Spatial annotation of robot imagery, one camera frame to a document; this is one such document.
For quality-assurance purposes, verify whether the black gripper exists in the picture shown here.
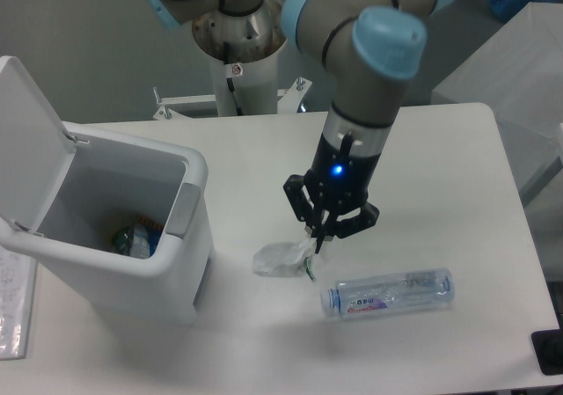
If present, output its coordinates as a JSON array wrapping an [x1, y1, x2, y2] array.
[[283, 135, 380, 254]]

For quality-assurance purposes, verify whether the clear plastic wrapper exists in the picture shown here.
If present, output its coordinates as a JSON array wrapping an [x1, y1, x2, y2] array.
[[252, 238, 329, 282]]

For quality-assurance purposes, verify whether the clear plastic water bottle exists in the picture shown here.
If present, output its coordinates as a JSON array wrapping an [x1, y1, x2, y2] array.
[[320, 268, 455, 320]]

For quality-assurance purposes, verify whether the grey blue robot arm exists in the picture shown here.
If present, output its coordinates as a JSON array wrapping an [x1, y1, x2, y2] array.
[[148, 0, 454, 243]]

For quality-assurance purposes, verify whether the trash pile inside can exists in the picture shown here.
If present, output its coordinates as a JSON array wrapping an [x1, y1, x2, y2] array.
[[111, 216, 164, 260]]

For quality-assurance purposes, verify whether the white trash can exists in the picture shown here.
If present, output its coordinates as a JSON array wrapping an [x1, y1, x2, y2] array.
[[1, 124, 213, 326]]

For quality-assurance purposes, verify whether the white trash can lid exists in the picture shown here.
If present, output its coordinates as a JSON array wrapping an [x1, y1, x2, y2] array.
[[1, 55, 77, 231]]

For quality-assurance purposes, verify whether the grey covered box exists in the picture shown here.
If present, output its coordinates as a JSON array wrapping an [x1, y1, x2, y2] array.
[[431, 3, 562, 205]]

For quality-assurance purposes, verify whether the black device at edge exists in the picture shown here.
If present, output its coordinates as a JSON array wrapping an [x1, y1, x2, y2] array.
[[531, 329, 562, 376]]

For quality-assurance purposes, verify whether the laminated paper sheet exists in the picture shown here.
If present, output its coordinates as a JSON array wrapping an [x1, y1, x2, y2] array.
[[1, 248, 37, 361]]

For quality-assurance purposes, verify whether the white clamp bracket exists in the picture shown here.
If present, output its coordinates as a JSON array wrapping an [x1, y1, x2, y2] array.
[[152, 77, 313, 121]]

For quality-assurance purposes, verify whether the black pedestal cable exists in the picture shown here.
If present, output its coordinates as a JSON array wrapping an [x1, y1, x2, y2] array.
[[222, 41, 245, 117]]

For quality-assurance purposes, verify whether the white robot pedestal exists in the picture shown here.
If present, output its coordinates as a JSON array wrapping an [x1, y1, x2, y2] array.
[[192, 0, 287, 116]]

